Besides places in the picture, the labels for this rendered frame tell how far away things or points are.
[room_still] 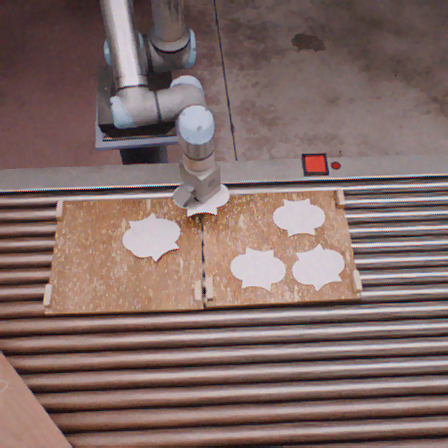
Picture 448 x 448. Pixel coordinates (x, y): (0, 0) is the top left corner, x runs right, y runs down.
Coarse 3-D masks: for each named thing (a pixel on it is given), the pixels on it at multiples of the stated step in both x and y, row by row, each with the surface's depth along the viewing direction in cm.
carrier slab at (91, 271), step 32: (64, 224) 167; (96, 224) 167; (128, 224) 167; (192, 224) 167; (64, 256) 162; (96, 256) 162; (128, 256) 162; (192, 256) 162; (64, 288) 157; (96, 288) 157; (128, 288) 157; (160, 288) 157; (192, 288) 157
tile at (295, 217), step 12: (288, 204) 170; (300, 204) 170; (276, 216) 168; (288, 216) 168; (300, 216) 168; (312, 216) 168; (324, 216) 168; (288, 228) 166; (300, 228) 166; (312, 228) 166
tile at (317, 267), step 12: (312, 252) 162; (324, 252) 162; (336, 252) 162; (300, 264) 160; (312, 264) 160; (324, 264) 160; (336, 264) 160; (300, 276) 158; (312, 276) 158; (324, 276) 158; (336, 276) 158
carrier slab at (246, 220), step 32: (288, 192) 173; (320, 192) 173; (224, 224) 167; (256, 224) 167; (224, 256) 162; (288, 256) 162; (352, 256) 162; (224, 288) 157; (256, 288) 157; (288, 288) 157; (352, 288) 157
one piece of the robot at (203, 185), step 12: (180, 168) 146; (216, 168) 143; (180, 180) 151; (192, 180) 145; (204, 180) 142; (216, 180) 147; (180, 192) 148; (192, 192) 147; (204, 192) 146; (216, 192) 151; (180, 204) 147
